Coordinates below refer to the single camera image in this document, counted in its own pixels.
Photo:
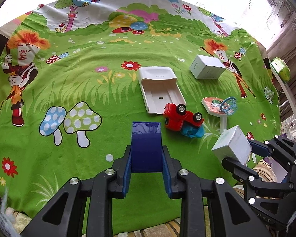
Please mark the purple cardboard storage box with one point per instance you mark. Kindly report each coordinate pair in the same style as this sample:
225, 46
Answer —
278, 169

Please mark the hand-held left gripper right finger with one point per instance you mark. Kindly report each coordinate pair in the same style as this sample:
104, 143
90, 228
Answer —
167, 177

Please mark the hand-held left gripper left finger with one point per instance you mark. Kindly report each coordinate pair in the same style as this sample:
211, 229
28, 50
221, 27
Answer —
126, 175

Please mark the white rectangular box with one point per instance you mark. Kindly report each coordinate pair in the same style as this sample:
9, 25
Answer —
207, 66

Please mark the striped fringed cushion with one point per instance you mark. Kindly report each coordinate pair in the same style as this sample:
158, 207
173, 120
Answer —
162, 229

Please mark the green cartoon printed blanket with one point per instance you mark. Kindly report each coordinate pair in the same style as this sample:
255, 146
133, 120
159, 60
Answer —
64, 84

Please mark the beige patterned drape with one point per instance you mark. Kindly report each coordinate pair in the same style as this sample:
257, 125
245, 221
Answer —
286, 42

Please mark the white lace curtain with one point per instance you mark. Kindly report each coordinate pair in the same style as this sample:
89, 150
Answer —
236, 0

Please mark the white square box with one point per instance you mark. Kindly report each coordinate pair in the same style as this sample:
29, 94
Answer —
231, 145

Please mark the toy basketball hoop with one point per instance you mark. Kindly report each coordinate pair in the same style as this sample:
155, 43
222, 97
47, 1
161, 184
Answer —
212, 105

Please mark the navy blue box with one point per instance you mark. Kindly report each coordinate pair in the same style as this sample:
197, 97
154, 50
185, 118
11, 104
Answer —
146, 148

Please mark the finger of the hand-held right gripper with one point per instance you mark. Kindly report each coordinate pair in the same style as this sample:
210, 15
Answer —
239, 169
260, 148

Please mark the white plastic holder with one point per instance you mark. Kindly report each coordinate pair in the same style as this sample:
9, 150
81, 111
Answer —
160, 86

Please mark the red and blue toy truck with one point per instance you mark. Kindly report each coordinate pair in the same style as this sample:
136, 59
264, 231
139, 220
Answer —
175, 118

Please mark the green tissue pack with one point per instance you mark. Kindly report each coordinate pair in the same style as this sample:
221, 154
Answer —
281, 70

